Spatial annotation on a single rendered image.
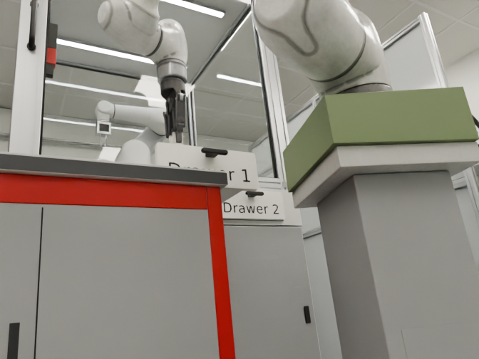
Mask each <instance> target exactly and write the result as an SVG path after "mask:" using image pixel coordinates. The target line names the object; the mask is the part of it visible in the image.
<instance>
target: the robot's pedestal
mask: <svg viewBox="0 0 479 359"><path fill-rule="evenodd" d="M478 163H479V147H478V143H477V142H440V143H418V144H395V145H351V146H336V147H335V148H334V149H333V150H332V151H331V152H330V153H329V155H328V156H327V157H326V158H325V159H324V160H323V161H322V162H321V163H320V164H319V165H318V166H317V167H316V168H315V169H314V171H313V172H312V173H311V174H310V175H309V176H308V177H307V178H306V179H305V180H304V181H303V182H302V183H301V184H300V185H299V186H298V187H297V188H296V189H295V190H294V191H293V192H292V197H293V203H294V208H295V209H298V208H311V207H317V209H318V213H319V221H320V226H321V234H322V239H323V243H324V251H325V256H326V264H327V268H328V273H329V281H330V286H331V294H332V298H333V303H334V311H335V316H336V324H337V328H338V333H339V341H340V346H341V354H342V358H343V359H479V276H478V272H477V269H476V265H475V261H474V258H473V254H472V251H471V247H470V243H469V241H468V236H467V233H466V230H465V225H464V223H463V218H462V215H461V212H460V207H459V205H458V200H457V197H456V194H455V190H454V187H453V182H452V179H451V177H452V176H454V175H456V174H458V173H459V172H462V171H463V170H466V169H468V168H469V167H472V166H473V165H476V164H478Z"/></svg>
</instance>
